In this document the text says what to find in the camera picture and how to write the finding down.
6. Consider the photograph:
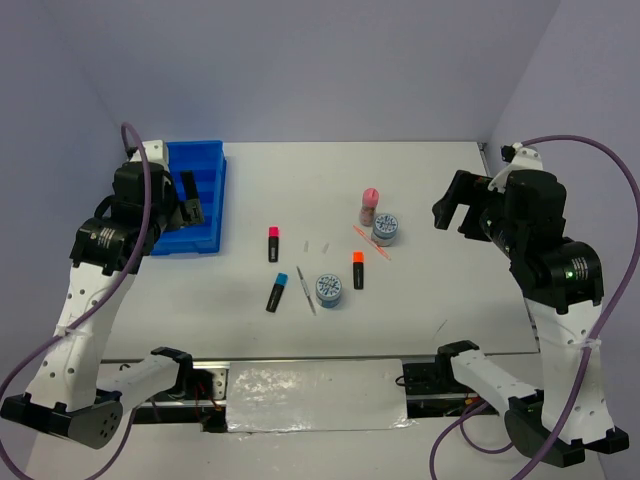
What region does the pink cap bottle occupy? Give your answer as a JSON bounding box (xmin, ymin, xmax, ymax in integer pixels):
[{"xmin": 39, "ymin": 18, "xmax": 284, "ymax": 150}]
[{"xmin": 359, "ymin": 188, "xmax": 379, "ymax": 227}]

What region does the pink cap highlighter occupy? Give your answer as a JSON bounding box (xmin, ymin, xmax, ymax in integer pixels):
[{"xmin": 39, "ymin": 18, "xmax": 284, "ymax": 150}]
[{"xmin": 268, "ymin": 226, "xmax": 280, "ymax": 263}]

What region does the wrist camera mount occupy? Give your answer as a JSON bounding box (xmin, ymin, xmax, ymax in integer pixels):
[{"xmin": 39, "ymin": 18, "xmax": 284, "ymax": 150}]
[
  {"xmin": 488, "ymin": 142, "xmax": 543, "ymax": 193},
  {"xmin": 128, "ymin": 140, "xmax": 169, "ymax": 169}
]

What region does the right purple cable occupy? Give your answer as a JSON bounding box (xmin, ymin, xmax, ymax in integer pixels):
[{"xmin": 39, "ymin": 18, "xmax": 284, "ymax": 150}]
[{"xmin": 429, "ymin": 134, "xmax": 640, "ymax": 480}]

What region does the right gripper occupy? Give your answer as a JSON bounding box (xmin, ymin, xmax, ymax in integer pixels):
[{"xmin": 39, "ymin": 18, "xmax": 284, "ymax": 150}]
[{"xmin": 432, "ymin": 167, "xmax": 523, "ymax": 254}]

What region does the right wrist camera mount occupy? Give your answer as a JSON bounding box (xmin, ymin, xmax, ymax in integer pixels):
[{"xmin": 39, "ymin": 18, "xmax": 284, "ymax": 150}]
[{"xmin": 488, "ymin": 142, "xmax": 543, "ymax": 193}]

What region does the blue plastic divided tray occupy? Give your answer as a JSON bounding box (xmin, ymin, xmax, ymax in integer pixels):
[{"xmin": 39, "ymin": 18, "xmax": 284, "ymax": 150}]
[{"xmin": 151, "ymin": 140, "xmax": 227, "ymax": 256}]

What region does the grey ballpoint pen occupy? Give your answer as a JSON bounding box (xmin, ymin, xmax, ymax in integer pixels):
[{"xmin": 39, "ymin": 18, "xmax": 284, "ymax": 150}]
[{"xmin": 296, "ymin": 265, "xmax": 317, "ymax": 316}]

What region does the blue cap highlighter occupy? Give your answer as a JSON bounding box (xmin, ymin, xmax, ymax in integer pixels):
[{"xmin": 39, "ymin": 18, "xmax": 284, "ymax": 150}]
[{"xmin": 265, "ymin": 272, "xmax": 288, "ymax": 313}]

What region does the silver foil plate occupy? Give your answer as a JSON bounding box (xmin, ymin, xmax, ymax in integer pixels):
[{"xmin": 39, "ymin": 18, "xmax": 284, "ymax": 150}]
[{"xmin": 226, "ymin": 359, "xmax": 412, "ymax": 433}]

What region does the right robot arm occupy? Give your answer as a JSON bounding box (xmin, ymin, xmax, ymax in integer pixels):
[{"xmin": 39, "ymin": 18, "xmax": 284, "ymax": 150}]
[{"xmin": 432, "ymin": 169, "xmax": 629, "ymax": 468}]

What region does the orange ballpoint pen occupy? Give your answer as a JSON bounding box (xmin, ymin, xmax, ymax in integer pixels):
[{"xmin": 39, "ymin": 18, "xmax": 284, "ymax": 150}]
[{"xmin": 352, "ymin": 225, "xmax": 391, "ymax": 261}]

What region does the blue slime jar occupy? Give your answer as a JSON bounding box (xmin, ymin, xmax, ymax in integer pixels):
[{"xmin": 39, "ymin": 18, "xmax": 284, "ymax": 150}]
[
  {"xmin": 315, "ymin": 273, "xmax": 343, "ymax": 309},
  {"xmin": 371, "ymin": 213, "xmax": 399, "ymax": 247}
]

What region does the purple cable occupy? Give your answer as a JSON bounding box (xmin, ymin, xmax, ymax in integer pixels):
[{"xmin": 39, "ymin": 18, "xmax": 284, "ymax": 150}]
[
  {"xmin": 429, "ymin": 134, "xmax": 640, "ymax": 480},
  {"xmin": 0, "ymin": 121, "xmax": 152, "ymax": 480}
]

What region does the orange cap highlighter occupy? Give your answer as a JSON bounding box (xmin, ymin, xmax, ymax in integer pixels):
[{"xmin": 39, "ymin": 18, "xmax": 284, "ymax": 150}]
[{"xmin": 352, "ymin": 251, "xmax": 364, "ymax": 290}]

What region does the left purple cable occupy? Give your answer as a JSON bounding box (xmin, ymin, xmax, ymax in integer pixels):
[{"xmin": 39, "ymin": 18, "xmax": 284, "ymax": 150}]
[{"xmin": 0, "ymin": 121, "xmax": 152, "ymax": 480}]

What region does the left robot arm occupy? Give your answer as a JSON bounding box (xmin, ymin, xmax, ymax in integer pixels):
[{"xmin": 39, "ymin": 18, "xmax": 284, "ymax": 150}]
[{"xmin": 1, "ymin": 161, "xmax": 196, "ymax": 449}]

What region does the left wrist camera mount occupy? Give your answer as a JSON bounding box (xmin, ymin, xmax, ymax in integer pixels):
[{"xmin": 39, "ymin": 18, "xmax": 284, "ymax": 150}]
[{"xmin": 128, "ymin": 140, "xmax": 169, "ymax": 169}]

